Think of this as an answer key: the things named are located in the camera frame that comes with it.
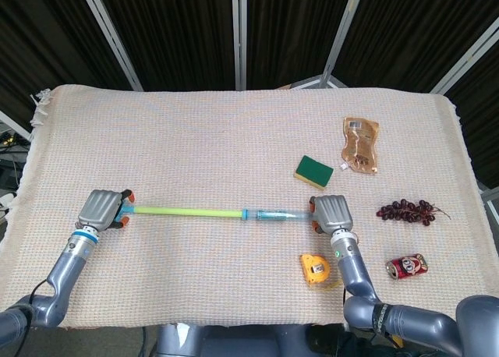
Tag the green and blue long stick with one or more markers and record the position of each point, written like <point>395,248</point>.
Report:
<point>187,211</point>

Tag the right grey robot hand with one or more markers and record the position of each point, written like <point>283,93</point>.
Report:
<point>333,213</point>

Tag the beige woven tablecloth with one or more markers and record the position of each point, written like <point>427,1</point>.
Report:
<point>195,146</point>

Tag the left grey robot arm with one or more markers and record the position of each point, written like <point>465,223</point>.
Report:
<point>66,271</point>

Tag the grey robot torso base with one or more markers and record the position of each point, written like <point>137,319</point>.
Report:
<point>171,341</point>

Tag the white screen foot bracket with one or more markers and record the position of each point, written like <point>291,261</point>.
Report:
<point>319,82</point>

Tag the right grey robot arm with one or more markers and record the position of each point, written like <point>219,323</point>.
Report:
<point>354,271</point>

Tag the dark red grape bunch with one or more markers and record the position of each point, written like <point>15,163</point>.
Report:
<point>409,212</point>

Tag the red cartoon drink can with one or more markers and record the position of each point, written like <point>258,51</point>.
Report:
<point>407,267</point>

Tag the white screen frame post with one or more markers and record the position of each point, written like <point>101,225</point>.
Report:
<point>343,33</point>
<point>239,33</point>
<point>113,37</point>
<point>468,57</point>

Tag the dark pleated screen panel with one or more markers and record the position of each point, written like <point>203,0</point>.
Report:
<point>288,29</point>
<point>175,33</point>
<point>413,29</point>
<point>483,119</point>
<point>43,33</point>

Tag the green yellow scrub sponge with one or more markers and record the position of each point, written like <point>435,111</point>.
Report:
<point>313,171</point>

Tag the brown spouted sauce pouch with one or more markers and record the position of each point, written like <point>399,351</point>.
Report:
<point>360,146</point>

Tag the yellow tape measure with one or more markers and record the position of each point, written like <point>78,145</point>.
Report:
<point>315,270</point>

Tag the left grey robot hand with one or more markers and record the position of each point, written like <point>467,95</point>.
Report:
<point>99,211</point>

